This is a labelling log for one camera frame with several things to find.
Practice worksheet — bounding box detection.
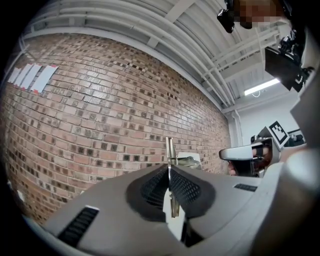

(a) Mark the white table lamp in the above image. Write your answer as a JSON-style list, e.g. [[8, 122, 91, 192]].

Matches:
[[174, 151, 201, 171]]

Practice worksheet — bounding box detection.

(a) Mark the person's beige shirt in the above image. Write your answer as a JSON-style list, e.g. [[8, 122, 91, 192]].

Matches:
[[289, 24, 320, 152]]

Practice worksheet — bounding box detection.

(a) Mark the white drain pipe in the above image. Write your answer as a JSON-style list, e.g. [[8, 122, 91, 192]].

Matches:
[[230, 109, 245, 149]]

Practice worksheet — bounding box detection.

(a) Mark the person's right hand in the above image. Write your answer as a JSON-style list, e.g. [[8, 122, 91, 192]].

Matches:
[[227, 145, 273, 176]]

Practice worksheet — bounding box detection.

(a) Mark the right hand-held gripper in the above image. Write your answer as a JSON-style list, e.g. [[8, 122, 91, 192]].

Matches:
[[219, 120, 290, 178]]

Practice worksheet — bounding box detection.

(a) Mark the ceiling light bar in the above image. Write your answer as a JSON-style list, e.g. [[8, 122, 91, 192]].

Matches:
[[243, 77, 280, 97]]

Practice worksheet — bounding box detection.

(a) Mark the black chest-mounted device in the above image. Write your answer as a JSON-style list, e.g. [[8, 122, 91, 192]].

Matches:
[[264, 34, 307, 93]]

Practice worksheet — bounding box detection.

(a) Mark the white paper sheet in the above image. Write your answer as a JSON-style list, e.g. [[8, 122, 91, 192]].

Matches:
[[21, 64, 43, 91], [31, 64, 60, 95], [7, 66, 21, 85], [14, 63, 34, 87]]

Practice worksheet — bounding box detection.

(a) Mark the grey metal bracket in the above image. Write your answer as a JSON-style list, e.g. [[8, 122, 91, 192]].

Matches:
[[164, 136, 200, 219]]

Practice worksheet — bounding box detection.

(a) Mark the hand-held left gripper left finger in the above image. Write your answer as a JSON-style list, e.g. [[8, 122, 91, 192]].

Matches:
[[43, 164, 187, 256]]

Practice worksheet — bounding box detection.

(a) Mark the black head camera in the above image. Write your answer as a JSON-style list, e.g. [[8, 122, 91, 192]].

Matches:
[[216, 8, 236, 34]]

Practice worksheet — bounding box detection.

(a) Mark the person's right forearm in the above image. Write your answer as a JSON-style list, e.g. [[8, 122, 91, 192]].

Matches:
[[279, 144, 310, 165]]

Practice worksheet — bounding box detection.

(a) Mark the person's head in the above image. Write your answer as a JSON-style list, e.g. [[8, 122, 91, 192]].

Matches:
[[234, 0, 288, 30]]

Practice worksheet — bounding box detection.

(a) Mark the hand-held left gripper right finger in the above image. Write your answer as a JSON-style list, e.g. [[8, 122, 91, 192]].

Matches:
[[171, 165, 266, 247]]

